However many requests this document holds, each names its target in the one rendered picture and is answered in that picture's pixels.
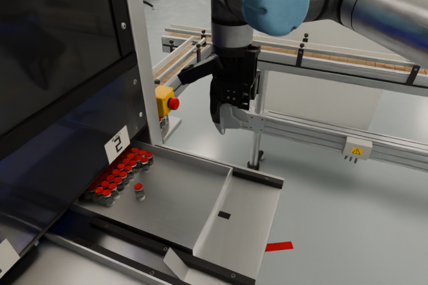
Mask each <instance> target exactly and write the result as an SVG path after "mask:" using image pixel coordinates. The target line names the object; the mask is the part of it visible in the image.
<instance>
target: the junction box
mask: <svg viewBox="0 0 428 285"><path fill-rule="evenodd" d="M372 148H373V145H372V142H371V141H366V140H363V139H358V138H354V137H348V136H347V137H346V140H345V143H344V146H343V150H342V155H345V156H350V157H354V158H358V159H361V160H367V159H368V157H369V154H370V152H371V150H372Z"/></svg>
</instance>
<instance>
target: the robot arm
mask: <svg viewBox="0 0 428 285"><path fill-rule="evenodd" d="M317 20H333V21H335V22H337V23H339V24H341V25H343V26H344V27H346V28H349V29H351V30H353V31H355V32H356V33H358V34H360V35H362V36H364V37H366V38H368V39H370V40H371V41H374V42H375V43H377V44H379V45H381V46H383V47H385V48H387V49H388V50H390V51H392V52H394V53H396V54H398V55H400V56H402V57H404V58H406V59H408V60H409V61H411V62H413V63H415V64H417V65H419V66H421V67H423V68H424V69H426V70H428V0H211V42H212V50H213V53H215V54H216V55H214V56H212V57H210V58H208V59H205V60H203V61H201V62H198V63H196V64H194V65H193V64H191V65H189V66H185V67H184V68H183V69H182V70H181V72H180V73H179V74H178V75H177V77H178V78H179V80H180V81H181V83H182V85H186V84H191V83H193V82H195V81H197V80H198V79H200V78H203V77H205V76H208V75H210V74H212V76H213V78H212V80H211V84H210V114H211V118H212V121H213V123H214V124H215V126H216V128H217V130H218V131H219V132H220V133H221V134H222V135H224V134H225V131H226V129H240V128H241V122H240V120H245V119H246V117H247V115H246V112H245V111H243V109H244V110H247V111H249V108H250V100H255V97H256V94H259V84H260V71H257V61H258V55H259V53H260V49H261V45H254V44H252V41H253V29H255V30H256V31H259V32H262V33H265V34H267V35H270V36H274V37H280V36H286V35H288V34H290V32H292V31H293V30H294V29H297V28H298V27H299V26H300V25H301V24H302V23H305V22H313V21H317ZM257 79H258V82H257ZM245 103H248V104H245Z"/></svg>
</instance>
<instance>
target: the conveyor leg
mask: <svg viewBox="0 0 428 285"><path fill-rule="evenodd" d="M257 69H258V70H259V71H260V84H259V94H257V95H256V101H255V113H257V114H259V115H260V114H262V113H263V112H264V104H265V98H266V88H267V82H268V72H269V71H270V70H266V69H259V68H257ZM260 136H261V133H258V132H253V134H252V146H251V153H250V165H251V166H252V167H255V166H257V162H258V156H259V146H260Z"/></svg>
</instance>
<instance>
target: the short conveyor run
mask: <svg viewBox="0 0 428 285"><path fill-rule="evenodd" d="M193 40H194V36H192V37H190V38H189V39H188V40H186V42H184V43H183V44H182V45H180V46H179V47H178V48H175V47H174V44H173V43H174V40H173V39H170V40H169V43H171V45H170V52H171V53H170V54H169V55H168V56H166V57H165V58H164V59H162V60H161V61H160V62H159V63H158V64H156V65H155V66H153V67H152V71H153V80H154V84H158V85H162V86H166V87H171V88H173V89H174V96H175V97H176V98H177V97H178V96H179V95H180V94H181V93H182V92H183V91H184V90H185V89H186V88H187V87H188V86H189V85H190V84H186V85H182V83H181V81H180V80H179V78H178V77H177V75H178V74H179V73H180V72H181V70H182V69H183V68H184V67H185V66H189V65H191V64H193V65H194V64H196V63H198V62H201V61H203V60H205V59H208V58H210V57H211V45H202V44H203V43H204V42H205V41H206V38H203V39H202V40H200V42H198V43H197V44H193V43H191V42H192V41H193Z"/></svg>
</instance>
